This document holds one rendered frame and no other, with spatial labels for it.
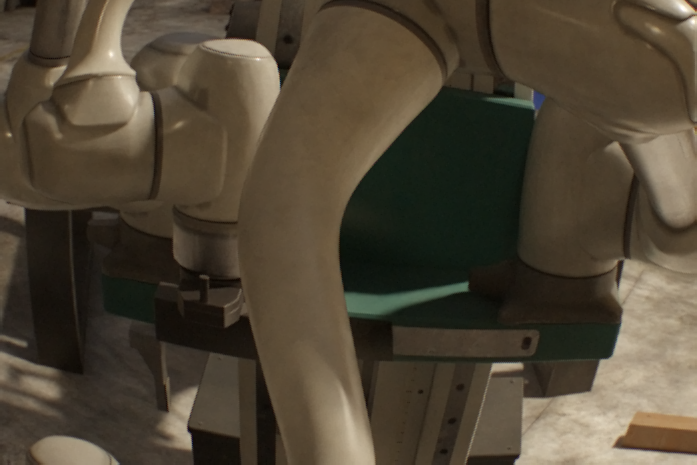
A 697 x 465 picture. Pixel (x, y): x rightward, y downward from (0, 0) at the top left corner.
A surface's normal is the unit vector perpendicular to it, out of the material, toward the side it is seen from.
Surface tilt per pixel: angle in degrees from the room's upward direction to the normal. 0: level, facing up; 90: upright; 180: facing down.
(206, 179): 98
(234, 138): 88
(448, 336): 90
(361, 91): 60
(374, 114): 75
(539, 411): 0
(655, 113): 127
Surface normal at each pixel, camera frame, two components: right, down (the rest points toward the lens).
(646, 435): -0.43, 0.25
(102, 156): 0.36, 0.15
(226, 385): 0.08, -0.94
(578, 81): -0.45, 0.65
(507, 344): -0.07, 0.31
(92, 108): 0.31, -0.18
